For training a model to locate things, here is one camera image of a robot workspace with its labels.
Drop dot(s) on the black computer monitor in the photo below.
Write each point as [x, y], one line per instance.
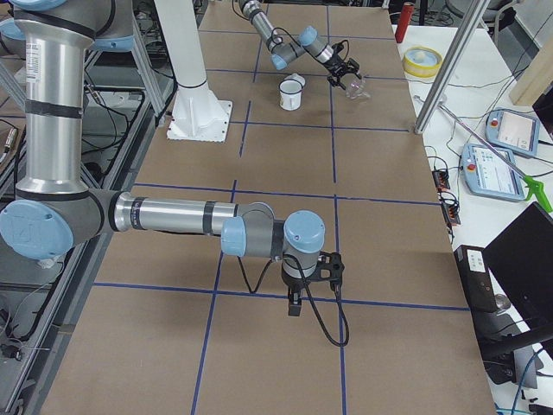
[520, 259]

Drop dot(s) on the far teach pendant tablet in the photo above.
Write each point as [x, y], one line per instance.
[514, 131]

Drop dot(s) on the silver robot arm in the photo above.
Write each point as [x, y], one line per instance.
[55, 211]
[307, 42]

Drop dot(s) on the white enamel cup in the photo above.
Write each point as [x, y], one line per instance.
[290, 94]

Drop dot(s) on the near teach pendant tablet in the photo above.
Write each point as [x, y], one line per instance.
[487, 175]

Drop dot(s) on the teach pendant tablet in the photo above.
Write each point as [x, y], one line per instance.
[514, 131]
[487, 175]

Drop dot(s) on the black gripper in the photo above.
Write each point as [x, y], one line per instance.
[294, 285]
[335, 67]

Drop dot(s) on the red cylinder tube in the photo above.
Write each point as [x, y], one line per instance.
[404, 21]

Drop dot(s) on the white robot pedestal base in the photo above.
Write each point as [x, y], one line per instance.
[197, 114]

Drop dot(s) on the yellow tape roll with plate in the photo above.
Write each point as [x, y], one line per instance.
[422, 62]

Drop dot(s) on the aluminium frame post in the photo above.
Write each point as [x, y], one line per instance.
[456, 49]

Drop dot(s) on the black box device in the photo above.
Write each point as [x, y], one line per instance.
[475, 279]

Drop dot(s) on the green handled reacher grabber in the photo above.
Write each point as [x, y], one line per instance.
[535, 187]

